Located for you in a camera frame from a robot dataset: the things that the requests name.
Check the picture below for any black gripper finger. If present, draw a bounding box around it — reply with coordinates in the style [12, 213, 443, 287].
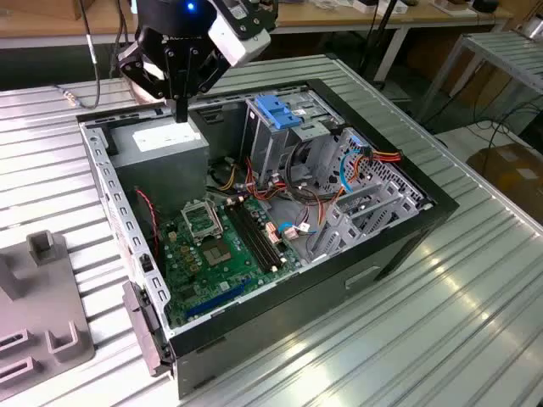
[181, 45, 228, 125]
[117, 39, 182, 125]

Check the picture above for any blue wire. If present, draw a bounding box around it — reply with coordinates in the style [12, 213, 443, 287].
[338, 148, 362, 195]

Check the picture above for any orange red wire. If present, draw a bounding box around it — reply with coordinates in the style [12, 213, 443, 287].
[350, 146, 403, 171]

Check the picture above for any blue drive latch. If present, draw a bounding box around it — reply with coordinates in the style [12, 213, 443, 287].
[254, 93, 303, 131]

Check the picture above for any grey power supply unit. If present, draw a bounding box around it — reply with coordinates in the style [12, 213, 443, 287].
[108, 114, 211, 217]

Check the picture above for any grey metal drive cage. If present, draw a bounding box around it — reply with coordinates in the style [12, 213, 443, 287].
[244, 88, 347, 184]

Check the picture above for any metal socket cover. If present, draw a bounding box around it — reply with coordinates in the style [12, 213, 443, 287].
[180, 198, 225, 246]

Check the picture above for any long wooden desk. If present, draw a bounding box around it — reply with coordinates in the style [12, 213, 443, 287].
[0, 0, 515, 81]

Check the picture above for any black RAM slot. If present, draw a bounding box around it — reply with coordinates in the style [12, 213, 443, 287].
[235, 202, 286, 267]
[224, 205, 275, 273]

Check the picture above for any CPU socket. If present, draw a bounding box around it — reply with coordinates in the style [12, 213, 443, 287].
[201, 238, 235, 269]

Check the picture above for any green motherboard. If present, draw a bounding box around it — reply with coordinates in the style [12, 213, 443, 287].
[159, 194, 303, 328]

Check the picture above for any blue expansion slot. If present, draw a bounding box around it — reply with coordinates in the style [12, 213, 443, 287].
[184, 282, 251, 322]

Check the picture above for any black open PC case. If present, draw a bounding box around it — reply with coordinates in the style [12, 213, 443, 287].
[76, 78, 462, 399]

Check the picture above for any grey parts rack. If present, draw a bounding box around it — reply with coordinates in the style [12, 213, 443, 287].
[0, 230, 97, 390]

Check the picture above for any metal slat side table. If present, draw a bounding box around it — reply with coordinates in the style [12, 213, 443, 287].
[417, 31, 543, 125]

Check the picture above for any large cardboard box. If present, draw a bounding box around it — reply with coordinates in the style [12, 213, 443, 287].
[466, 142, 543, 205]

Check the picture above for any white grey wrist camera box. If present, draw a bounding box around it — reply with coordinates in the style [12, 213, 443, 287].
[206, 0, 279, 68]

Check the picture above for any black cable with silver connector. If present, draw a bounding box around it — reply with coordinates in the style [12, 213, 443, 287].
[53, 0, 104, 110]

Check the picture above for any red black twisted wire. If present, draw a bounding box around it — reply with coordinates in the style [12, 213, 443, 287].
[133, 187, 164, 259]

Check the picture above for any multicolour power wire bundle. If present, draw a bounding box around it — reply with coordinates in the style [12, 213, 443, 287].
[206, 155, 345, 231]

